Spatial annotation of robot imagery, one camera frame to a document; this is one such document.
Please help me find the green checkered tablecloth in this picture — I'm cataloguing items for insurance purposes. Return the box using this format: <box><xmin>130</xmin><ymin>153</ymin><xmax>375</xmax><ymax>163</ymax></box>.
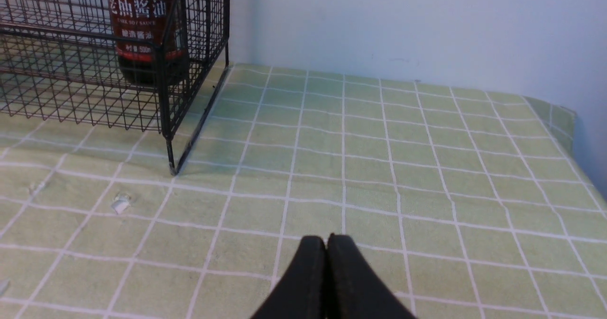
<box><xmin>1</xmin><ymin>64</ymin><xmax>606</xmax><ymax>319</ymax></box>

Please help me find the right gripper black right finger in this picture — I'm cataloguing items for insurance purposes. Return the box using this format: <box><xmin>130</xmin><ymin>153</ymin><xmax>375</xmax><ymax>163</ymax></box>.
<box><xmin>327</xmin><ymin>233</ymin><xmax>415</xmax><ymax>319</ymax></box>

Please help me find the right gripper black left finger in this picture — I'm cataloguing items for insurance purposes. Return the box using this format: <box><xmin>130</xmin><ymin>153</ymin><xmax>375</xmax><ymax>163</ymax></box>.
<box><xmin>252</xmin><ymin>236</ymin><xmax>327</xmax><ymax>319</ymax></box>

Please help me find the black wire mesh shelf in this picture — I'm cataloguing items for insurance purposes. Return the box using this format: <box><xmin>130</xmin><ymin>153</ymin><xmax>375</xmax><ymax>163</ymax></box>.
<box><xmin>1</xmin><ymin>0</ymin><xmax>230</xmax><ymax>176</ymax></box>

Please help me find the dark soy sauce bottle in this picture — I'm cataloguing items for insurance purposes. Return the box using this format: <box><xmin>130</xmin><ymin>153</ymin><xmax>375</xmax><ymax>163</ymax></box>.
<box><xmin>108</xmin><ymin>0</ymin><xmax>189</xmax><ymax>85</ymax></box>

